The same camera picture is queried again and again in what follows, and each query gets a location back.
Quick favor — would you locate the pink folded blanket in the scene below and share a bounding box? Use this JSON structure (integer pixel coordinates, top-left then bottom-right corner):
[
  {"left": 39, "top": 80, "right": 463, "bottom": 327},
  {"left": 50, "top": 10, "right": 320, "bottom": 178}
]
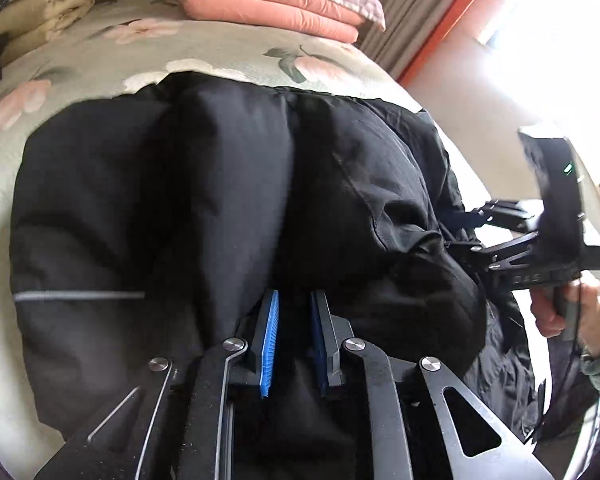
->
[{"left": 175, "top": 0, "right": 362, "bottom": 44}]

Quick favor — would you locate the beige curtain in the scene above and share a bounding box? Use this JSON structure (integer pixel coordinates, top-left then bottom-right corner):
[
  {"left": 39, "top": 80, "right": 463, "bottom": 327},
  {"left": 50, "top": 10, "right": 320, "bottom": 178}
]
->
[{"left": 359, "top": 0, "right": 483, "bottom": 78}]

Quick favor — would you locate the person's right hand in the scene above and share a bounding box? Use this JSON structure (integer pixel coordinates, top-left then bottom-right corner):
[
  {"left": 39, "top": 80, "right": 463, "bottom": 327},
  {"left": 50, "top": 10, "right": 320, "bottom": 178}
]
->
[{"left": 530, "top": 276, "right": 600, "bottom": 357}]

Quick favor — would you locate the black hooded jacket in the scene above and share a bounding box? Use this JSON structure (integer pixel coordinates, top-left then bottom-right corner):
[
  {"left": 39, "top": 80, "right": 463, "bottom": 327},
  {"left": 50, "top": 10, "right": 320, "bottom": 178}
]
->
[{"left": 9, "top": 71, "right": 548, "bottom": 480}]

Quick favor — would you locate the beige folded quilt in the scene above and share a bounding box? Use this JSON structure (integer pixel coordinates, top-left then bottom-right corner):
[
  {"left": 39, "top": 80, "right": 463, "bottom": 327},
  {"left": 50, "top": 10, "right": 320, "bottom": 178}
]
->
[{"left": 0, "top": 0, "right": 97, "bottom": 63}]

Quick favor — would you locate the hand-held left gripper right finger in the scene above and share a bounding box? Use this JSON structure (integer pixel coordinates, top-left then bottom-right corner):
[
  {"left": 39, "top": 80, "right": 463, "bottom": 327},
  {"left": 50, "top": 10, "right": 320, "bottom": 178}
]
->
[{"left": 308, "top": 290, "right": 557, "bottom": 480}]

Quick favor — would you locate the window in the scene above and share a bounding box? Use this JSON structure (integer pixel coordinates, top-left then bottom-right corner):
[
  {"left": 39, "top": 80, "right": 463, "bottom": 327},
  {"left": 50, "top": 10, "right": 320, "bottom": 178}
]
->
[{"left": 480, "top": 0, "right": 600, "bottom": 186}]

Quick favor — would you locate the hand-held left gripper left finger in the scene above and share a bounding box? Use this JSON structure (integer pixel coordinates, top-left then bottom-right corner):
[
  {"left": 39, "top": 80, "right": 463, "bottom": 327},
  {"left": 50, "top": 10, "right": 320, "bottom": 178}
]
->
[{"left": 34, "top": 290, "right": 281, "bottom": 480}]

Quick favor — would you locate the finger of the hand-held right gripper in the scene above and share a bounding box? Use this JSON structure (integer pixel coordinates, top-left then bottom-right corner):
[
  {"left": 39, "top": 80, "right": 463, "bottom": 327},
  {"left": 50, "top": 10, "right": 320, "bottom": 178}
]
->
[
  {"left": 461, "top": 198, "right": 544, "bottom": 234},
  {"left": 446, "top": 233, "right": 539, "bottom": 277}
]

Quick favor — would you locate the orange window frame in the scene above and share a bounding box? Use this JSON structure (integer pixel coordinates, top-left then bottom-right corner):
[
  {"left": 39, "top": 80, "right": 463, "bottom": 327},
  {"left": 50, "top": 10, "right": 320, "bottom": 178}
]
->
[{"left": 396, "top": 0, "right": 507, "bottom": 87}]

